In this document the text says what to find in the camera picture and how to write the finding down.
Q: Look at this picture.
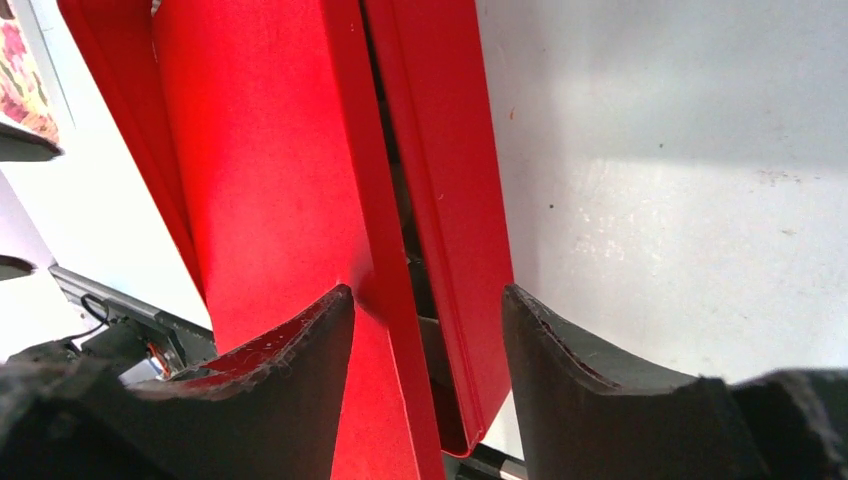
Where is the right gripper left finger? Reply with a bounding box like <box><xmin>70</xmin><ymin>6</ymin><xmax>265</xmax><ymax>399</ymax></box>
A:
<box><xmin>1</xmin><ymin>284</ymin><xmax>355</xmax><ymax>479</ymax></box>

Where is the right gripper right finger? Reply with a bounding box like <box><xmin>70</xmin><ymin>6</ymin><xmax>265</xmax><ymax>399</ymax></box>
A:
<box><xmin>502</xmin><ymin>284</ymin><xmax>847</xmax><ymax>479</ymax></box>

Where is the red chocolate box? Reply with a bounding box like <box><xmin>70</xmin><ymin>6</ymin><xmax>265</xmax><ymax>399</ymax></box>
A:
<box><xmin>364</xmin><ymin>1</ymin><xmax>513</xmax><ymax>458</ymax></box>

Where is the red box lid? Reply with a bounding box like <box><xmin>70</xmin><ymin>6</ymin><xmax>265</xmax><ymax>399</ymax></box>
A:
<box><xmin>58</xmin><ymin>1</ymin><xmax>445</xmax><ymax>479</ymax></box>

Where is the floral tray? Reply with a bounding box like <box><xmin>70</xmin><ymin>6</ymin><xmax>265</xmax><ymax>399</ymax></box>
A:
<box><xmin>1</xmin><ymin>1</ymin><xmax>60</xmax><ymax>144</ymax></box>

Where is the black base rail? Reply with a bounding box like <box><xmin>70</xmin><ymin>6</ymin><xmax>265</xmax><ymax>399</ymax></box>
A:
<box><xmin>49</xmin><ymin>265</ymin><xmax>218</xmax><ymax>383</ymax></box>

